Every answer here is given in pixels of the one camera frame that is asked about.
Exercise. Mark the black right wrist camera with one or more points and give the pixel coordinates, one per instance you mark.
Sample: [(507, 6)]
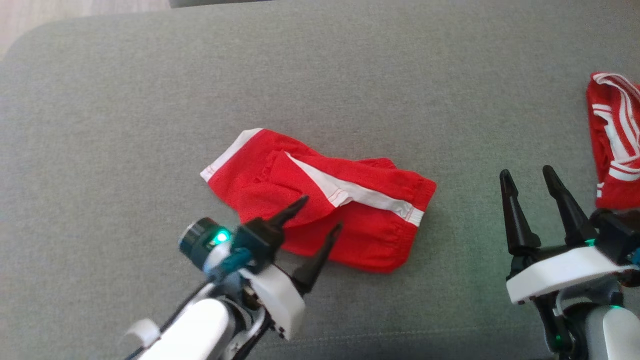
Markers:
[(617, 232)]

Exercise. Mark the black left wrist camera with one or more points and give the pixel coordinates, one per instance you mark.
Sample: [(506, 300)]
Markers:
[(200, 240)]

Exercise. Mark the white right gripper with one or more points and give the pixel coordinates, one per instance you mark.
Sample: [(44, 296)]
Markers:
[(560, 272)]

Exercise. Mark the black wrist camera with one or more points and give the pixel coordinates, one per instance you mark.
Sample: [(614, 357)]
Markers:
[(617, 232), (200, 240)]

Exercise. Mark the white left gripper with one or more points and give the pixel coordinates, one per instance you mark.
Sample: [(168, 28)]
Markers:
[(280, 305)]

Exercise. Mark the large grey sofa seat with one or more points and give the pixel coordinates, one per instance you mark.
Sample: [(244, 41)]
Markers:
[(100, 100)]

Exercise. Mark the red shorts with white stripe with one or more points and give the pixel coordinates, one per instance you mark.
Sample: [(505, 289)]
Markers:
[(350, 225)]

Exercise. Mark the red jersey with black lettering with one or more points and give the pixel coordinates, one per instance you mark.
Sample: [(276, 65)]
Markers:
[(615, 150)]

